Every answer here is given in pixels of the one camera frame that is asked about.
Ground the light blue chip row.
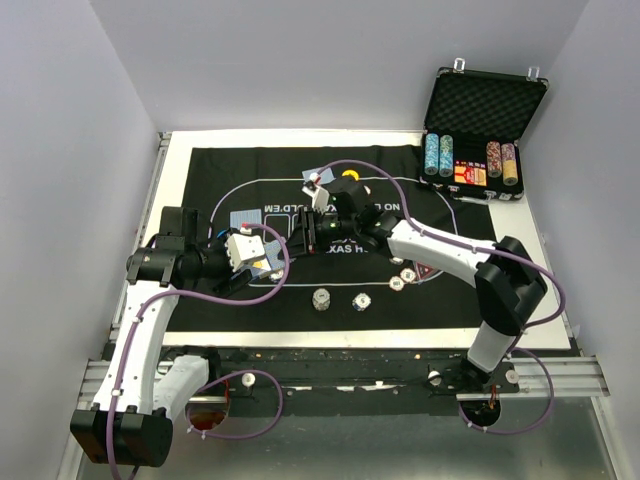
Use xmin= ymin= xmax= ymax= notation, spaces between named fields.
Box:
xmin=424 ymin=133 xmax=439 ymax=175

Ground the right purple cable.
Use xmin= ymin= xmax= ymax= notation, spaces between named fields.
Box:
xmin=312 ymin=159 xmax=569 ymax=435

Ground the purple cable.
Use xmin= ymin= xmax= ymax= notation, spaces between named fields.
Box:
xmin=107 ymin=223 xmax=292 ymax=480
xmin=312 ymin=159 xmax=569 ymax=435

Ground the aluminium mounting rail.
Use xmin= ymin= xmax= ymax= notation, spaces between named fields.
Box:
xmin=78 ymin=357 xmax=610 ymax=404

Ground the red card deck in case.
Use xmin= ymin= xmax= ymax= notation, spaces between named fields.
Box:
xmin=453 ymin=160 xmax=487 ymax=187

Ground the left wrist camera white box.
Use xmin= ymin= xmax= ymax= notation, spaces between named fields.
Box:
xmin=224 ymin=233 xmax=266 ymax=272

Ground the black aluminium chip case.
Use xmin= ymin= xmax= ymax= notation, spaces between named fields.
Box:
xmin=419 ymin=58 xmax=549 ymax=201

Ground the purple yellow chip row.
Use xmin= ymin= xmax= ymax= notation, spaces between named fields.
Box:
xmin=501 ymin=143 xmax=518 ymax=186

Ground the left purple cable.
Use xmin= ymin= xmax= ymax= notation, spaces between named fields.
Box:
xmin=107 ymin=223 xmax=292 ymax=480

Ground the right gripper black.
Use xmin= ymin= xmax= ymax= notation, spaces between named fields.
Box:
xmin=279 ymin=205 xmax=359 ymax=259

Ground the red chip row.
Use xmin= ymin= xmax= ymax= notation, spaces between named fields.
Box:
xmin=486 ymin=141 xmax=502 ymax=178

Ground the white table board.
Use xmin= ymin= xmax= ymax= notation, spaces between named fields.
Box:
xmin=135 ymin=129 xmax=547 ymax=350

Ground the blue white chip stack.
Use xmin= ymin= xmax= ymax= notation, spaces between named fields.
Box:
xmin=352 ymin=293 xmax=372 ymax=312

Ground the blue yellow card box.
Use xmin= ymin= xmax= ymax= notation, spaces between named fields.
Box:
xmin=250 ymin=240 xmax=286 ymax=279

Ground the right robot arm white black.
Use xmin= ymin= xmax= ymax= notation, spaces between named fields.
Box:
xmin=287 ymin=177 xmax=548 ymax=392

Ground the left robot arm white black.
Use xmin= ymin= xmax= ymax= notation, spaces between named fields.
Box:
xmin=70 ymin=207 xmax=266 ymax=467

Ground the red triangle mat logo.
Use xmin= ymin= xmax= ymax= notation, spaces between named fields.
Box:
xmin=414 ymin=262 xmax=440 ymax=284

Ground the yellow dealer button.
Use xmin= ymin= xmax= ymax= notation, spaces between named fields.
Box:
xmin=342 ymin=169 xmax=360 ymax=181

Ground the grey white chip stack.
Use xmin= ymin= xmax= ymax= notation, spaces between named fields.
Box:
xmin=312 ymin=288 xmax=331 ymax=311

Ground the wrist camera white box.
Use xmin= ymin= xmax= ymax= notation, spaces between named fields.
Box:
xmin=224 ymin=233 xmax=266 ymax=272
xmin=302 ymin=180 xmax=330 ymax=213

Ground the black poker felt mat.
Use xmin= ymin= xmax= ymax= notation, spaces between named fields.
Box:
xmin=169 ymin=145 xmax=496 ymax=332

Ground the teal chip row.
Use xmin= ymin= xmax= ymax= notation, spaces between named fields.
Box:
xmin=439 ymin=135 xmax=454 ymax=177

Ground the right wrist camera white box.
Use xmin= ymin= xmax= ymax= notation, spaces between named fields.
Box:
xmin=302 ymin=180 xmax=330 ymax=213

